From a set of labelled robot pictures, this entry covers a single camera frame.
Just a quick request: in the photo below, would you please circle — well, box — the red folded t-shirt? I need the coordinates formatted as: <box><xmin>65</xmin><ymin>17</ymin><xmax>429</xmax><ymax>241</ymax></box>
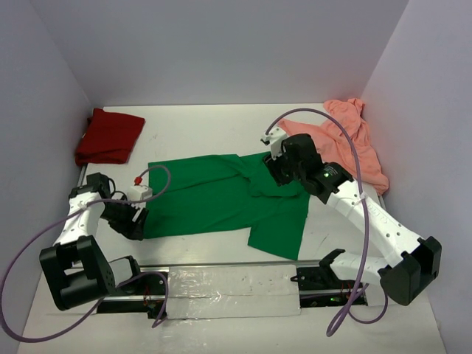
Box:
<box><xmin>74</xmin><ymin>108</ymin><xmax>145</xmax><ymax>167</ymax></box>

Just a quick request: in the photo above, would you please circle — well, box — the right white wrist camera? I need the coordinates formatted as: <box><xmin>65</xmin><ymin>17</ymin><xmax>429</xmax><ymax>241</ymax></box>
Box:
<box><xmin>261</xmin><ymin>125</ymin><xmax>288</xmax><ymax>160</ymax></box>

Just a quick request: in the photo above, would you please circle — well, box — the green t-shirt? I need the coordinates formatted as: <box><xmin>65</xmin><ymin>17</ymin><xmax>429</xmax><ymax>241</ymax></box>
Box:
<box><xmin>144</xmin><ymin>153</ymin><xmax>310</xmax><ymax>260</ymax></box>

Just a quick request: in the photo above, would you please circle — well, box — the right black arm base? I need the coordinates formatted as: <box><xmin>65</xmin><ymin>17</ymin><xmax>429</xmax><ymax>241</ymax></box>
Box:
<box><xmin>290</xmin><ymin>249</ymin><xmax>355</xmax><ymax>308</ymax></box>

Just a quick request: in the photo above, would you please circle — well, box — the salmon pink t-shirt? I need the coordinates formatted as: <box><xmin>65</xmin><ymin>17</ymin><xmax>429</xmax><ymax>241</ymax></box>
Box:
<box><xmin>278</xmin><ymin>98</ymin><xmax>389</xmax><ymax>195</ymax></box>

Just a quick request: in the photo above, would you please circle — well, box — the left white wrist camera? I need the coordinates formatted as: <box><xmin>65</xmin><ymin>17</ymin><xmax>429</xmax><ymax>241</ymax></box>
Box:
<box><xmin>125</xmin><ymin>176</ymin><xmax>153</xmax><ymax>204</ymax></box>

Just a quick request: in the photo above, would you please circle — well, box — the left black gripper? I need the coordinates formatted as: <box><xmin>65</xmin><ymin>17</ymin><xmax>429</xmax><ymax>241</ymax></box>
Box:
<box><xmin>100</xmin><ymin>195</ymin><xmax>149</xmax><ymax>240</ymax></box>

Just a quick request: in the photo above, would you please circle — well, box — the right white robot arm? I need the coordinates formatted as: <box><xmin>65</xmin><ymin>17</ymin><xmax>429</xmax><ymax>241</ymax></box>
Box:
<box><xmin>261</xmin><ymin>129</ymin><xmax>442</xmax><ymax>306</ymax></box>

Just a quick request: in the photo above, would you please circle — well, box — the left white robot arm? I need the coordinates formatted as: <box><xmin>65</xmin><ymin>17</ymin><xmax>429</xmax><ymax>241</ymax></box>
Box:
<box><xmin>39</xmin><ymin>173</ymin><xmax>148</xmax><ymax>310</ymax></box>

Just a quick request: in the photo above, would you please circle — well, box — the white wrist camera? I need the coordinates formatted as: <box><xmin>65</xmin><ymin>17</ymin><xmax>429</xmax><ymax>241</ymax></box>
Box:
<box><xmin>261</xmin><ymin>125</ymin><xmax>288</xmax><ymax>160</ymax></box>
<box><xmin>125</xmin><ymin>176</ymin><xmax>153</xmax><ymax>204</ymax></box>

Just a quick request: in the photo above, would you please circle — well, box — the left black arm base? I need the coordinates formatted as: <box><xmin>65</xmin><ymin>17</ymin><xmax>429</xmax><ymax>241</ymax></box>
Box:
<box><xmin>97</xmin><ymin>266</ymin><xmax>169</xmax><ymax>322</ymax></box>

